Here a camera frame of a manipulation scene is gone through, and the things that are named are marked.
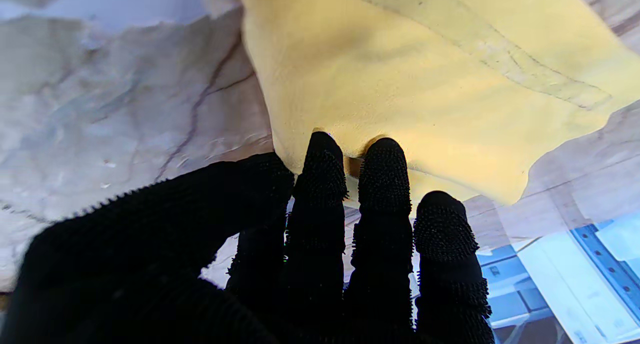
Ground yellow orange cloth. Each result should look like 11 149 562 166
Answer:
235 0 640 209

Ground warehouse print backdrop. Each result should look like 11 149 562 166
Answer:
475 214 640 344

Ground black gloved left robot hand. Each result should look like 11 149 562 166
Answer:
0 130 496 344

